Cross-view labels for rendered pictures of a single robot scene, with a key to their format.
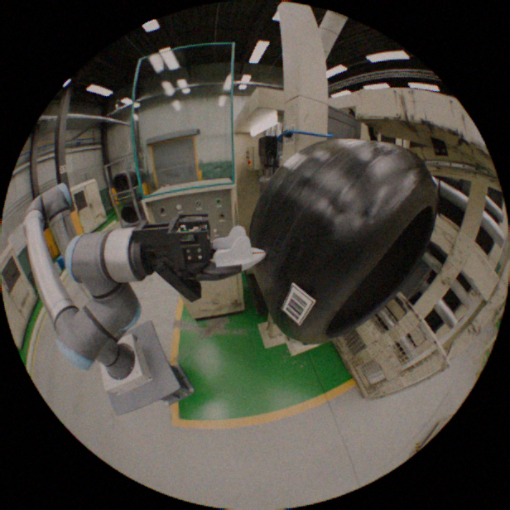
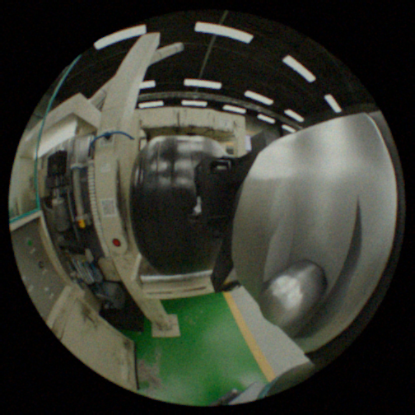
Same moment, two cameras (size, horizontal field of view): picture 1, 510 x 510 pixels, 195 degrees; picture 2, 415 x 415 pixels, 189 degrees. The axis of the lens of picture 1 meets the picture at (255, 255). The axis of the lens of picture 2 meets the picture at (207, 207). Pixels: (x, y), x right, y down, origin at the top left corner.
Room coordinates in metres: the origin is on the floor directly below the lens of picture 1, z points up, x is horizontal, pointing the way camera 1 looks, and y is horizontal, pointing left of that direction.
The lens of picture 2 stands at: (0.21, 0.24, 1.31)
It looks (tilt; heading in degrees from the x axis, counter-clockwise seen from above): 14 degrees down; 269
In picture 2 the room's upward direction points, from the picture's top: straight up
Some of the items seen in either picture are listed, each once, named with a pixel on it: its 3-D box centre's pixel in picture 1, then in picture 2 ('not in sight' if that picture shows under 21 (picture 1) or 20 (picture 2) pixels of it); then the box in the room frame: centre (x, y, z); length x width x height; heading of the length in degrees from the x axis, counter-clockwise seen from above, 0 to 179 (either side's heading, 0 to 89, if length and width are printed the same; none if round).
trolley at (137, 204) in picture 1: (134, 194); not in sight; (3.28, 3.15, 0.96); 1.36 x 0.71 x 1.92; 12
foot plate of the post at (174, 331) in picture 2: (274, 331); (165, 324); (0.63, -0.19, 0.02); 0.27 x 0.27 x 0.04; 15
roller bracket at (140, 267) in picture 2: not in sight; (142, 259); (0.56, -0.23, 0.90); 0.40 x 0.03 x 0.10; 105
